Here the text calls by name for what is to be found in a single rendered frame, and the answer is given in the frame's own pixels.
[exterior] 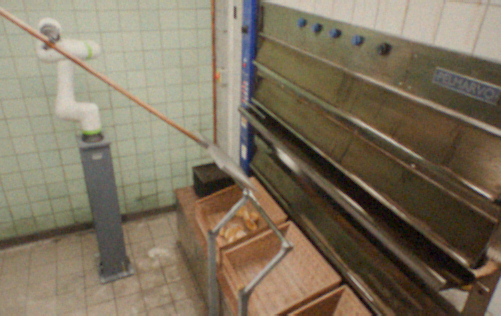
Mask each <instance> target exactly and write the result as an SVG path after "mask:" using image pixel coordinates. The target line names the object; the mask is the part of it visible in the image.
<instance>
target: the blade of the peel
mask: <svg viewBox="0 0 501 316"><path fill-rule="evenodd" d="M193 132H194V134H195V135H196V136H198V137H199V138H201V139H202V140H204V142H207V143H209V147H208V149H206V150H207V151H208V152H209V154H210V155H211V157H212V158H214V160H215V162H216V163H217V164H218V165H219V167H220V169H222V170H224V171H225V172H226V173H227V174H231V176H233V177H234V178H236V179H237V180H240V181H241V182H242V183H244V184H245V185H247V186H249V187H251V188H252V189H253V190H254V191H258V188H257V187H256V186H255V185H253V182H252V181H251V180H249V178H248V177H247V175H246V174H245V173H244V172H243V171H242V169H241V168H240V167H239V166H238V165H237V163H236V162H235V161H234V160H233V159H232V158H231V156H230V155H228V154H227V153H225V152H224V151H223V150H222V149H220V147H218V146H216V145H215V143H214V142H211V141H210V140H209V139H208V138H207V137H206V136H204V135H203V134H202V133H201V132H199V131H198V130H197V129H196V130H194V131H193ZM258 193H260V194H261V195H262V193H261V192H260V191H258Z"/></svg>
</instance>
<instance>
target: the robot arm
mask: <svg viewBox="0 0 501 316"><path fill-rule="evenodd" d="M39 32H40V33H41V34H42V35H43V36H45V37H48V38H49V40H50V42H52V43H53V44H55V45H56V44H57V45H59V46H61V47H62V48H64V49H65V50H66V51H68V52H69V53H72V54H74V56H76V57H77V58H79V59H80V60H81V61H88V60H94V59H96V58H97V57H98V56H100V46H99V45H98V44H97V43H95V42H93V41H90V40H87V41H76V40H69V39H61V34H62V28H61V25H59V23H58V22H56V21H55V20H54V19H51V18H46V19H43V20H42V21H41V22H39ZM36 56H37V58H38V59H39V60H40V61H41V62H43V63H45V64H53V63H55V62H57V63H58V84H57V93H56V98H57V100H56V105H55V109H54V111H55V115H56V116H57V117H58V119H60V120H62V121H70V122H79V125H80V128H81V130H82V136H81V141H82V142H84V143H97V142H99V141H101V140H104V139H105V135H104V134H102V132H101V123H100V117H99V112H98V105H95V104H92V103H76V102H75V94H74V78H75V63H74V62H73V61H71V60H68V59H67V58H66V57H64V56H63V55H61V54H60V53H59V52H56V51H55V50H53V49H52V48H51V47H49V46H48V45H46V44H45V43H42V42H41V41H40V40H38V42H37V47H36Z"/></svg>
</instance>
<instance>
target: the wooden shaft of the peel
mask: <svg viewBox="0 0 501 316"><path fill-rule="evenodd" d="M0 15H1V16H3V17H4V18H6V19H7V20H9V21H10V22H12V23H13V24H15V25H17V26H19V27H20V28H22V29H23V30H24V31H25V32H27V33H28V34H31V35H33V37H35V38H37V39H38V40H40V41H41V42H42V43H45V44H46V45H48V46H49V47H51V48H52V49H53V50H55V51H56V52H59V53H60V54H61V55H63V56H64V57H66V58H67V59H68V60H71V61H73V62H74V63H75V64H76V65H78V66H79V67H82V68H83V69H85V70H86V71H88V72H89V73H90V74H93V75H94V76H96V78H98V79H100V80H101V81H103V82H105V83H106V84H108V85H109V86H110V87H111V88H114V89H116V90H117V91H118V92H120V93H121V94H123V95H125V96H126V97H128V99H130V100H133V101H135V103H137V104H138V105H140V106H141V107H143V108H145V109H146V110H147V111H149V112H150V113H153V114H154V115H155V116H157V117H158V118H159V119H162V120H164V122H166V123H167V124H170V125H171V126H172V127H174V128H175V129H176V130H179V131H181V132H182V133H183V134H184V135H186V136H188V137H189V138H191V139H192V140H193V141H198V136H195V135H193V134H192V133H191V132H189V131H188V130H186V129H184V128H183V127H182V126H181V125H178V124H176V122H174V121H173V120H171V119H169V118H168V117H166V116H165V115H164V114H163V113H160V112H158V110H156V109H155V108H153V107H151V106H149V105H148V104H147V103H146V102H144V101H141V100H140V99H139V98H138V97H136V96H135V95H133V94H131V93H130V92H128V90H126V89H125V88H122V87H121V86H120V85H118V84H117V83H115V82H113V81H112V80H110V79H109V78H108V77H106V76H105V75H102V74H101V73H100V72H98V71H97V70H95V68H92V67H90V66H89V65H88V64H87V63H85V62H84V61H81V60H80V59H79V58H77V57H76V56H74V54H72V53H69V52H68V51H66V50H65V49H64V48H62V47H61V46H59V45H57V44H56V45H55V44H53V43H52V42H50V40H49V38H48V37H45V36H43V35H42V34H41V33H40V32H38V31H37V30H35V29H34V28H32V27H30V26H29V25H27V24H26V23H24V22H23V21H21V20H20V19H19V18H17V17H15V16H13V15H11V14H10V13H9V12H8V11H6V10H5V9H3V8H2V7H0Z"/></svg>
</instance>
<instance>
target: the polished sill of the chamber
mask: <svg viewBox="0 0 501 316"><path fill-rule="evenodd" d="M255 140H256V141H257V142H258V143H259V144H260V145H261V146H262V147H264V148H265V149H266V150H267V151H268V152H269V153H270V154H271V155H272V156H273V157H274V158H275V159H276V160H277V161H278V162H279V163H280V164H281V165H282V166H283V167H284V168H285V169H286V170H287V171H288V172H289V173H290V174H292V175H293V176H294V177H295V178H296V180H298V181H299V182H300V183H301V184H302V185H303V186H304V187H305V188H306V189H307V191H309V192H310V193H311V194H312V195H313V197H315V198H316V199H317V200H318V201H319V202H321V203H322V204H323V205H324V207H325V208H327V209H328V210H329V211H330V213H332V214H333V215H334V216H335V217H336V219H338V220H339V221H340V222H341V223H342V225H344V226H345V227H346V228H348V230H349V231H351V232H352V233H353V234H354V236H355V237H357V238H358V239H359V240H360V242H361V243H363V244H364V245H365V246H366V248H367V249H369V250H370V251H371V252H372V253H373V255H376V256H377V257H378V258H379V260H380V261H381V262H383V263H384V264H385V265H386V267H387V268H389V269H390V270H391V271H392V272H393V274H394V275H396V276H397V277H398V278H399V279H400V281H402V282H404V283H405V284H406V285H407V287H408V288H409V289H411V290H412V291H413V292H414V293H415V295H416V296H418V297H419V298H420V299H421V300H422V301H423V303H425V304H426V305H427V306H428V307H429V308H430V309H431V311H434V312H435V313H436V314H437V315H438V316H460V314H461V312H460V311H459V310H458V309H456V308H454V306H453V305H452V304H451V303H450V302H449V301H447V300H445V299H444V297H443V296H442V295H441V294H440V293H439V292H436V290H435V289H434V288H433V287H432V286H430V285H429V284H428V283H427V282H426V281H425V280H424V279H423V278H422V277H420V276H419V275H418V274H417V273H416V272H415V271H414V270H412V269H411V268H410V267H409V266H408V265H407V264H406V263H405V262H404V261H403V260H401V259H400V258H399V257H398V256H397V255H396V254H395V253H394V252H393V251H391V250H390V249H389V248H388V247H387V246H386V245H385V244H384V243H382V242H381V241H380V240H379V239H378V238H377V237H376V236H375V235H374V234H372V232H370V231H369V230H368V229H367V228H366V227H365V226H363V225H362V224H361V223H360V222H359V220H357V219H356V218H354V217H353V215H352V214H350V213H349V212H348V211H347V209H345V208H343V207H342V206H341V204H340V203H339V202H337V201H336V200H335V199H334V198H333V197H331V196H330V194H329V193H328V192H326V191H324V189H323V188H322V187H321V186H320V185H318V184H317V183H316V182H315V181H314V180H313V179H312V178H311V177H310V176H309V175H307V174H306V173H305V172H304V171H303V170H302V169H301V168H300V167H298V166H297V165H296V163H294V162H293V161H292V160H291V158H288V157H287V156H286V155H285V153H283V152H282V151H280V149H279V148H278V147H276V146H275V145H274V143H273V142H270V141H269V139H268V138H267V137H266V136H264V134H257V135H255Z"/></svg>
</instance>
